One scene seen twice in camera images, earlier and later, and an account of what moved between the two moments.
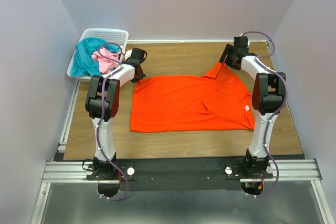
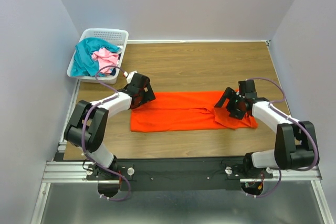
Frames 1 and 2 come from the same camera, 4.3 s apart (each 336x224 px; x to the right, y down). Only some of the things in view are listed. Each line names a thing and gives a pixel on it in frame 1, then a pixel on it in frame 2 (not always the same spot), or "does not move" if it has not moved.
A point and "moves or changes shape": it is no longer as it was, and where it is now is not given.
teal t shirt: [83, 64] does not move
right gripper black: [228, 51] to [229, 93]
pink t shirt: [106, 65] does not move
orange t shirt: [219, 100] moves or changes shape
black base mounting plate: [178, 174] does not move
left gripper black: [138, 78] to [148, 95]
